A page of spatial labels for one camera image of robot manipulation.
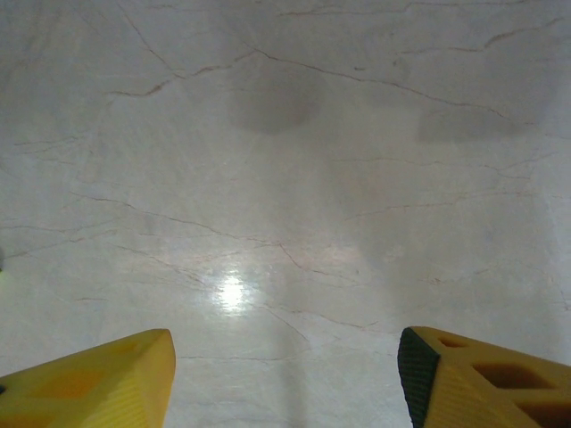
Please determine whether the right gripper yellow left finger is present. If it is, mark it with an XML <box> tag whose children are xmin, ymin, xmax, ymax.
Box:
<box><xmin>0</xmin><ymin>328</ymin><xmax>177</xmax><ymax>428</ymax></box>

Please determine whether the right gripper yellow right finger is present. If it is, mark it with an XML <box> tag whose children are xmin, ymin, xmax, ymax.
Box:
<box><xmin>397</xmin><ymin>325</ymin><xmax>571</xmax><ymax>428</ymax></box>

